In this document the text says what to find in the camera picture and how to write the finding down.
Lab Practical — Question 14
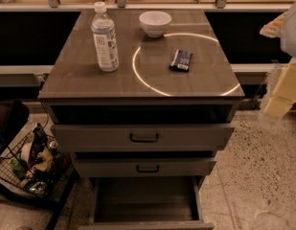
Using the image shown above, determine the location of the white ceramic bowl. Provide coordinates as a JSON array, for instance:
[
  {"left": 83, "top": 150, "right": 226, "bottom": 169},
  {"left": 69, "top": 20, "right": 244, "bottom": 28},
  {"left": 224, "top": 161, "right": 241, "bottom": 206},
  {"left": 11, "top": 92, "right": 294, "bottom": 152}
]
[{"left": 139, "top": 11, "right": 171, "bottom": 37}]

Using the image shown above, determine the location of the dark chip bag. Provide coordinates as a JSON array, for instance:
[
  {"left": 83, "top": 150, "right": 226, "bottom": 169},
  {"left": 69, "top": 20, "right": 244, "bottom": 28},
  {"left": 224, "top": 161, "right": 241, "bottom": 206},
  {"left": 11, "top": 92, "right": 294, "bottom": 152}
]
[{"left": 29, "top": 124, "right": 48, "bottom": 167}]

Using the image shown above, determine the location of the grey drawer cabinet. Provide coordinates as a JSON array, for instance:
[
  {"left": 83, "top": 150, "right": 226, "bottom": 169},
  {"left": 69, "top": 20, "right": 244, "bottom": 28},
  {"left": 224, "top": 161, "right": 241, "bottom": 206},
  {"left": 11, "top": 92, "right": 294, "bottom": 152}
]
[{"left": 37, "top": 9, "right": 246, "bottom": 230}]

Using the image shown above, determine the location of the black wire basket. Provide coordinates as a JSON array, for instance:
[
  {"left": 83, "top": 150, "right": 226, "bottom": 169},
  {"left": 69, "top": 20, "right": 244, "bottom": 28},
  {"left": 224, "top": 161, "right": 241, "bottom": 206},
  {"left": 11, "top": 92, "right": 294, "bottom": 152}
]
[{"left": 0, "top": 134, "right": 71, "bottom": 197}]

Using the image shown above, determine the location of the clear plastic water bottle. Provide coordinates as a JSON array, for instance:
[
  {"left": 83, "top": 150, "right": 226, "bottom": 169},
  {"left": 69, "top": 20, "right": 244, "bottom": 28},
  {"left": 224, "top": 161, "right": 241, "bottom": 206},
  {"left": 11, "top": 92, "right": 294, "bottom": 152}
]
[{"left": 91, "top": 2, "right": 119, "bottom": 72}]

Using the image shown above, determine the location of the green crumpled snack bag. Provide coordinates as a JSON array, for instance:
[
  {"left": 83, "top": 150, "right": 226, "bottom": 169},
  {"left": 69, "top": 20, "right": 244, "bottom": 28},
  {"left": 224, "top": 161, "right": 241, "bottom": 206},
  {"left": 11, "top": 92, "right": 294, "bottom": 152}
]
[{"left": 11, "top": 158, "right": 27, "bottom": 180}]

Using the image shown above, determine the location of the grey drawer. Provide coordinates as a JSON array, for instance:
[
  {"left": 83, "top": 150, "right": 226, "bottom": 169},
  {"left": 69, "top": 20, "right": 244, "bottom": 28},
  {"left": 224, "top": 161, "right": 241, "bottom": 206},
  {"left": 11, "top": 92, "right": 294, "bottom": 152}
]
[
  {"left": 73, "top": 158, "right": 216, "bottom": 177},
  {"left": 52, "top": 124, "right": 234, "bottom": 152},
  {"left": 79, "top": 176, "right": 214, "bottom": 230}
]

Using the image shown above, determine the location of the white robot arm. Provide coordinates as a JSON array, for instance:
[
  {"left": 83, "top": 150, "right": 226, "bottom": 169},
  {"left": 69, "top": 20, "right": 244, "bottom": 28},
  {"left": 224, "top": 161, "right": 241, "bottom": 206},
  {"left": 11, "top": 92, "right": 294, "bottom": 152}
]
[{"left": 260, "top": 1, "right": 296, "bottom": 58}]

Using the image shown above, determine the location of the metal soda can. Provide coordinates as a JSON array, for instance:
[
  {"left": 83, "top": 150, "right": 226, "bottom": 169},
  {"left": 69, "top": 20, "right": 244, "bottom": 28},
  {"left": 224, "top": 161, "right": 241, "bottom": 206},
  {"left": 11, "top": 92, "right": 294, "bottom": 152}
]
[{"left": 48, "top": 141, "right": 58, "bottom": 154}]

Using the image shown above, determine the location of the dark blue snack packet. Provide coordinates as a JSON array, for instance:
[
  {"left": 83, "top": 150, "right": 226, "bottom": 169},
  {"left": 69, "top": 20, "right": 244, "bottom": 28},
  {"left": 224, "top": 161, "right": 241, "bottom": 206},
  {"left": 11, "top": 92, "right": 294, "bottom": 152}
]
[{"left": 169, "top": 49, "right": 193, "bottom": 72}]

